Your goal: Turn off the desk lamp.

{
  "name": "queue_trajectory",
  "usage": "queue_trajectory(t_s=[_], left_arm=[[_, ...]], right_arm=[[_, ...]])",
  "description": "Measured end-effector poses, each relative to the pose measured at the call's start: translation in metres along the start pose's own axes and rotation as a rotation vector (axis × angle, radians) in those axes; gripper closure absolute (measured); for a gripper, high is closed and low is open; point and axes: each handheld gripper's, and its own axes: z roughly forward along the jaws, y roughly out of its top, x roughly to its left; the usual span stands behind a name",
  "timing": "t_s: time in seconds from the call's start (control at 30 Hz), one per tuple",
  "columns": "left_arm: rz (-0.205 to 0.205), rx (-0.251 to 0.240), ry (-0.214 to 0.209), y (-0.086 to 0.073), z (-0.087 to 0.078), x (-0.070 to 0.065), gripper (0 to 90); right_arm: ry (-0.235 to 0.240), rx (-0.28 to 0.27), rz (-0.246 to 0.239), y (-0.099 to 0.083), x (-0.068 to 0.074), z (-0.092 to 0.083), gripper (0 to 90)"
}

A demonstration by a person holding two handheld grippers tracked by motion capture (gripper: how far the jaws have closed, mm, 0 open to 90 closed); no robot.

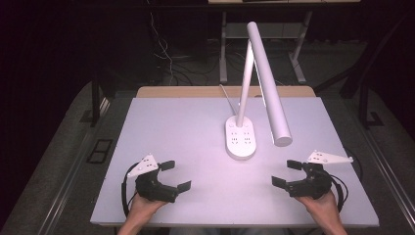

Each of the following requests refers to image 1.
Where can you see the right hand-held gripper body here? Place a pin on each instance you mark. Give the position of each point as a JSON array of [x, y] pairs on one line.
[[314, 186]]

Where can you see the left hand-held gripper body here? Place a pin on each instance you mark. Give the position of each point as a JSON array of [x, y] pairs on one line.
[[153, 191]]

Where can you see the person's left hand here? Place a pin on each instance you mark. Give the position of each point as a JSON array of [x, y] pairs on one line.
[[142, 209]]

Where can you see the person's right hand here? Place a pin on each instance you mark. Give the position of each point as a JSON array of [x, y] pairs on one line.
[[323, 207]]

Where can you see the white table cover sheet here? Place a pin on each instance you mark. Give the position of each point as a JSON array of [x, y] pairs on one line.
[[195, 137]]

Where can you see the white desk lamp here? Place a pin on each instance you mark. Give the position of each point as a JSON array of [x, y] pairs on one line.
[[240, 143]]

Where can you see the black metal stand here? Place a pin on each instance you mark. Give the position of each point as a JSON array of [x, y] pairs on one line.
[[95, 104], [364, 104]]

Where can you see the black rectangular floor frame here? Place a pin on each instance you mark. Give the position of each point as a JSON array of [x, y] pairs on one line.
[[99, 150]]

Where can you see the grey metal table frame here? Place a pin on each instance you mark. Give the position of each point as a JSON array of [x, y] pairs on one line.
[[223, 62]]

